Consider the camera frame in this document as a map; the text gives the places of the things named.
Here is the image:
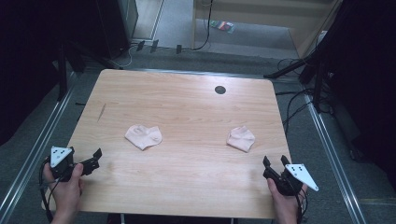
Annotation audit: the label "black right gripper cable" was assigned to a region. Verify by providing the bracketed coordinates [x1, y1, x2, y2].
[292, 185, 310, 224]

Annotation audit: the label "wide pink sock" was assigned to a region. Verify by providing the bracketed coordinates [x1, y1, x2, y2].
[124, 124, 163, 151]

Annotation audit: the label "metal floor rail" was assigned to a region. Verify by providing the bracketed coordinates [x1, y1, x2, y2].
[302, 92, 368, 224]
[0, 70, 79, 222]

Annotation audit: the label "thin dark sliver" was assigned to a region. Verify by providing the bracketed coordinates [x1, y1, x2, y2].
[96, 103, 107, 123]

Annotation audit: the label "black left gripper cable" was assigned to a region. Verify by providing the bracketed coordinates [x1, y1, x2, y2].
[38, 158, 62, 224]

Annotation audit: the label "black cabinet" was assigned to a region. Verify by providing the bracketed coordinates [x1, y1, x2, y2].
[94, 0, 140, 60]

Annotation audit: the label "person's left hand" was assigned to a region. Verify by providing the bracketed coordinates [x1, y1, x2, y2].
[43, 162, 85, 217]

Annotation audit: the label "black hanging cable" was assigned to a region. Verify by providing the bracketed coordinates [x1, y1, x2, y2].
[181, 0, 215, 52]

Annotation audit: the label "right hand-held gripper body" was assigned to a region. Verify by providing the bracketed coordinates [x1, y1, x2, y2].
[262, 163, 319, 197]

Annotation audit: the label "dark curtain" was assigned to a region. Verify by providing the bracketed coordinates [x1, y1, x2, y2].
[0, 0, 68, 147]
[323, 0, 396, 192]

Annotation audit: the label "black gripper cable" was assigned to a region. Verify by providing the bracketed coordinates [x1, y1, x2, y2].
[38, 158, 62, 224]
[292, 185, 310, 224]

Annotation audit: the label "white cable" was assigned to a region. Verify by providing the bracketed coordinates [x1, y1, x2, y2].
[109, 43, 139, 70]

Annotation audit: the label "black floor cables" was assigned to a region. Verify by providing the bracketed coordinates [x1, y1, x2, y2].
[275, 57, 325, 136]

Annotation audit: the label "black metal stand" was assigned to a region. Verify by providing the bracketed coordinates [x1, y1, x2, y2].
[56, 39, 117, 103]

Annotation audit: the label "person's right hand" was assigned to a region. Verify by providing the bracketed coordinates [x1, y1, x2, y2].
[266, 177, 308, 217]

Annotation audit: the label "small pink sock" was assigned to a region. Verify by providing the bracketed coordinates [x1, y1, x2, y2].
[226, 125, 256, 153]

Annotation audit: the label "black tripod stand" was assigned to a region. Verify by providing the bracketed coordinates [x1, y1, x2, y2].
[262, 29, 335, 114]

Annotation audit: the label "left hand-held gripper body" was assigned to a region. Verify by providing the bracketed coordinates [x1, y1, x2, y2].
[49, 146, 82, 183]

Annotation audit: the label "colourful packet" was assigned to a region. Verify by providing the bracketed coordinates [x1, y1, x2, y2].
[209, 20, 236, 35]

